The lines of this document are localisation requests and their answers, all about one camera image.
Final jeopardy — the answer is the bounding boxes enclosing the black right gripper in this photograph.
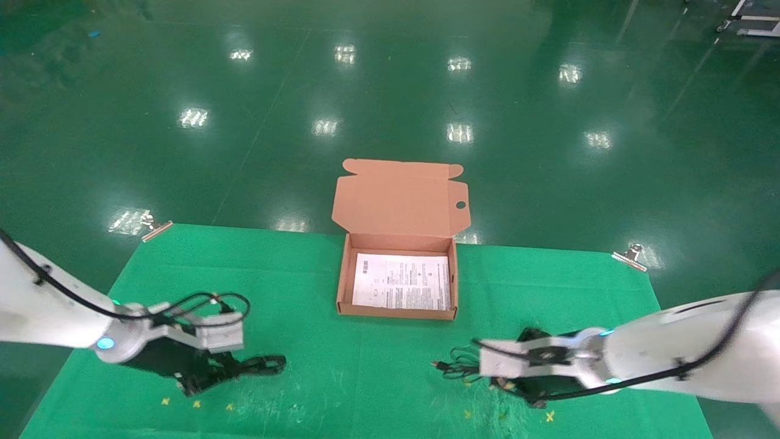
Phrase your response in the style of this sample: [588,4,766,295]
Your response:
[491,327,601,408]

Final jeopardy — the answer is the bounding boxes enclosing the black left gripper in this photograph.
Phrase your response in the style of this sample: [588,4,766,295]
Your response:
[131,341,250,396]

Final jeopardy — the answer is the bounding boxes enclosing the black wired computer mouse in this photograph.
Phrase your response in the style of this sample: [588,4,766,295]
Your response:
[431,344,506,385]

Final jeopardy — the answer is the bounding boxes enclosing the open brown cardboard box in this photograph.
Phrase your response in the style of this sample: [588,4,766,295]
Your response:
[331,159,472,321]

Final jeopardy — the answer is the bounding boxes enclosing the green table cloth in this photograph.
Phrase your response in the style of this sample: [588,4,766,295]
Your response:
[18,223,714,439]

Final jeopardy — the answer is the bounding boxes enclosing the silver metal cloth clip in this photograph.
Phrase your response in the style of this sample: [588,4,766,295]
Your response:
[611,243,648,272]
[140,213,174,243]

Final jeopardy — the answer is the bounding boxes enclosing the white printed paper sheet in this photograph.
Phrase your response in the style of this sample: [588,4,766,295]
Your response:
[352,253,452,310]

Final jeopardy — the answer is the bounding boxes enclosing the white wheeled cart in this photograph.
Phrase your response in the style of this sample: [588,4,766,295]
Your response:
[716,0,780,38]

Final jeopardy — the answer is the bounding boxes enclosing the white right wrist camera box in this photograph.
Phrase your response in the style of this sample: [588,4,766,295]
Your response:
[478,338,587,380]

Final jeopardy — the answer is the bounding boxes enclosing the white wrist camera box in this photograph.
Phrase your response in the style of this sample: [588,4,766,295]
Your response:
[146,302,246,354]
[478,338,587,380]

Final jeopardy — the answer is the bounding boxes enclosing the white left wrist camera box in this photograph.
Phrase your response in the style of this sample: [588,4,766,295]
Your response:
[146,302,246,354]

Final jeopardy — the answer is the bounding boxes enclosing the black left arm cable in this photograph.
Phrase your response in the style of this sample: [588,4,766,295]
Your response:
[0,229,250,327]

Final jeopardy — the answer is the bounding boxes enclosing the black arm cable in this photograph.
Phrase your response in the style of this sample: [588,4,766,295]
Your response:
[536,271,780,403]
[0,229,250,327]

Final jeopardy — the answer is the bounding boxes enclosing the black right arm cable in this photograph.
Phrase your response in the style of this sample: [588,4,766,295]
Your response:
[536,271,780,403]

